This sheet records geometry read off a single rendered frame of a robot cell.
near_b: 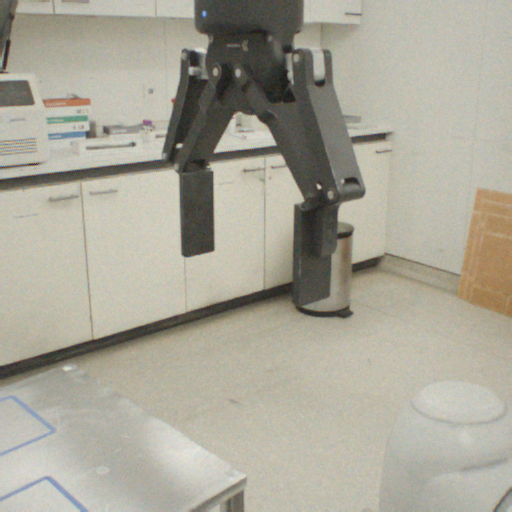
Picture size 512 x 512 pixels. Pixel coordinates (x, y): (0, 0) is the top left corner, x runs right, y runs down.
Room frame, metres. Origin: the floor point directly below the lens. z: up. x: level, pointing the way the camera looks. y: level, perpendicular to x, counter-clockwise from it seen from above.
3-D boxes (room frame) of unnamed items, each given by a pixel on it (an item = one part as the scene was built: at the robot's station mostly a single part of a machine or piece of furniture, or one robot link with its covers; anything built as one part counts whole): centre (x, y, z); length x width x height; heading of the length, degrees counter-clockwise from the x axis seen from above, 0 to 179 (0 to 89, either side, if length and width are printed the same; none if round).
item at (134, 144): (2.95, 0.65, 0.93); 0.30 x 0.10 x 0.06; 121
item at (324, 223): (0.40, -0.05, 1.25); 0.03 x 0.01 x 0.05; 39
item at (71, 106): (3.16, 0.89, 1.10); 0.24 x 0.13 x 0.10; 128
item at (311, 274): (0.42, -0.04, 1.22); 0.03 x 0.01 x 0.07; 129
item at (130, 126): (3.32, 0.61, 0.97); 0.24 x 0.12 x 0.13; 118
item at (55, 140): (3.14, 0.93, 0.94); 0.23 x 0.13 x 0.07; 134
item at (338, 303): (3.29, -0.40, 0.23); 0.38 x 0.31 x 0.46; 39
